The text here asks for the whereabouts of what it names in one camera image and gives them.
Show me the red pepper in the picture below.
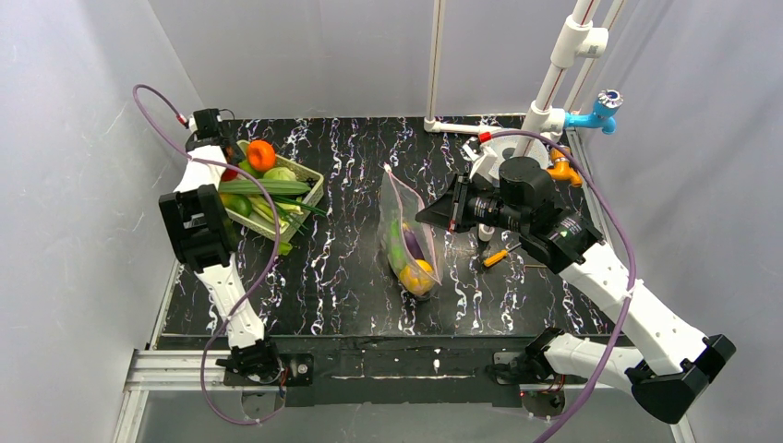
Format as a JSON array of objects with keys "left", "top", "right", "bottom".
[{"left": 221, "top": 169, "right": 238, "bottom": 182}]

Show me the orange fruit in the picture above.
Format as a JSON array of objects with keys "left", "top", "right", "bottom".
[{"left": 246, "top": 140, "right": 277, "bottom": 173}]

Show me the purple eggplant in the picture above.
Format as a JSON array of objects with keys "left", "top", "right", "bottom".
[{"left": 402, "top": 222, "right": 425, "bottom": 260}]

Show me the clear zip top bag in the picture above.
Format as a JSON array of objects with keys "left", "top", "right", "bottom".
[{"left": 377, "top": 163, "right": 445, "bottom": 300}]

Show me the green leafy vegetable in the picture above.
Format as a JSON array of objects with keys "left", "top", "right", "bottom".
[{"left": 387, "top": 219, "right": 407, "bottom": 272}]

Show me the yellow lemon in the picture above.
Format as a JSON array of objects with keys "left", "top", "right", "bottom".
[{"left": 398, "top": 259, "right": 436, "bottom": 297}]

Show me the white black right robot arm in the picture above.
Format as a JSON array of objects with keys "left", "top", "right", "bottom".
[{"left": 416, "top": 157, "right": 736, "bottom": 425}]

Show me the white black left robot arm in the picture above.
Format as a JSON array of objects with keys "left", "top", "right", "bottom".
[{"left": 159, "top": 108, "right": 275, "bottom": 372}]

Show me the green cucumber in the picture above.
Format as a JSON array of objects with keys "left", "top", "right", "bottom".
[{"left": 218, "top": 179, "right": 311, "bottom": 196}]

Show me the orange faucet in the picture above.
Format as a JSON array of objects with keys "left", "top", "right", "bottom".
[{"left": 547, "top": 149, "right": 583, "bottom": 187}]

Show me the pale green cabbage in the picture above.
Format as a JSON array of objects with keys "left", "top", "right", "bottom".
[{"left": 263, "top": 166, "right": 297, "bottom": 181}]

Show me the yellow green mango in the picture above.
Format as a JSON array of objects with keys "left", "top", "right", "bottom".
[{"left": 220, "top": 193, "right": 253, "bottom": 218}]

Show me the cream perforated plastic basket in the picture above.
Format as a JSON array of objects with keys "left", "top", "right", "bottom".
[{"left": 219, "top": 140, "right": 325, "bottom": 243}]

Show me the green lettuce leaf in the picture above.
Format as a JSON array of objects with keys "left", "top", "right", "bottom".
[{"left": 277, "top": 242, "right": 294, "bottom": 257}]

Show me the blue faucet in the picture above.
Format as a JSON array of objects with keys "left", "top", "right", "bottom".
[{"left": 563, "top": 89, "right": 624, "bottom": 135}]

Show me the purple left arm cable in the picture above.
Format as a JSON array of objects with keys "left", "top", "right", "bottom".
[{"left": 131, "top": 84, "right": 283, "bottom": 427}]

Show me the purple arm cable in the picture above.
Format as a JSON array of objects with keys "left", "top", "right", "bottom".
[
  {"left": 488, "top": 129, "right": 637, "bottom": 443},
  {"left": 131, "top": 84, "right": 283, "bottom": 427}
]

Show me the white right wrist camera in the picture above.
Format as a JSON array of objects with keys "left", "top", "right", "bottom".
[{"left": 461, "top": 136, "right": 505, "bottom": 186}]

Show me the orange handled screwdriver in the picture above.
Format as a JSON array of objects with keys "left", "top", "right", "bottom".
[{"left": 482, "top": 243, "right": 521, "bottom": 269}]

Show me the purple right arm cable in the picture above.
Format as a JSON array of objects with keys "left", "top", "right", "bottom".
[{"left": 488, "top": 129, "right": 637, "bottom": 443}]

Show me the white pipe frame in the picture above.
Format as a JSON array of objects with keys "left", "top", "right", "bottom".
[{"left": 423, "top": 0, "right": 628, "bottom": 243}]

